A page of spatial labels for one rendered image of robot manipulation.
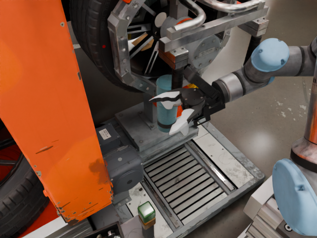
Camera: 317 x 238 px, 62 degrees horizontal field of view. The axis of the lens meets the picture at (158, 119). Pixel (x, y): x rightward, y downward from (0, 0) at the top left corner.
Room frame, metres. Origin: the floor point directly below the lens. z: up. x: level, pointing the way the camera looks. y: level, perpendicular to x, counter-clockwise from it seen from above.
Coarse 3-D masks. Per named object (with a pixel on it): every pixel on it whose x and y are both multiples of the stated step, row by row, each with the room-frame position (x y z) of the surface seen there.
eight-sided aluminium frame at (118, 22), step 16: (144, 0) 0.84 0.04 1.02; (224, 0) 1.09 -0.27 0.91; (112, 16) 0.82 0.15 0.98; (128, 16) 0.82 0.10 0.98; (224, 16) 1.07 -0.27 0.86; (112, 32) 0.82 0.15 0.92; (224, 32) 1.05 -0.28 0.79; (112, 48) 0.82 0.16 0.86; (128, 48) 0.80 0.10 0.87; (128, 64) 0.80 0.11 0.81; (128, 80) 0.79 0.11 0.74; (144, 80) 0.88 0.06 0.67
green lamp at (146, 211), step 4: (144, 204) 0.33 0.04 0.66; (148, 204) 0.33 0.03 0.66; (140, 208) 0.32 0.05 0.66; (144, 208) 0.32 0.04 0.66; (148, 208) 0.32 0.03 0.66; (152, 208) 0.32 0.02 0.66; (140, 212) 0.31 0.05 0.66; (144, 212) 0.31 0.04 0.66; (148, 212) 0.31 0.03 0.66; (152, 212) 0.31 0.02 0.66; (140, 216) 0.31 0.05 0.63; (144, 216) 0.30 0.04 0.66; (148, 216) 0.30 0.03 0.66; (152, 216) 0.31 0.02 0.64; (144, 220) 0.30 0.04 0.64; (148, 220) 0.30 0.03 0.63
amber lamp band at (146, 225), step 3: (141, 219) 0.31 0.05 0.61; (153, 219) 0.31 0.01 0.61; (141, 222) 0.31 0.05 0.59; (147, 222) 0.30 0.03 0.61; (150, 222) 0.31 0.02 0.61; (153, 222) 0.31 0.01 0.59; (144, 225) 0.30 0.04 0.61; (147, 225) 0.30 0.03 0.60; (150, 225) 0.30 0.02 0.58; (144, 228) 0.30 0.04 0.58; (147, 228) 0.30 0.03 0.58
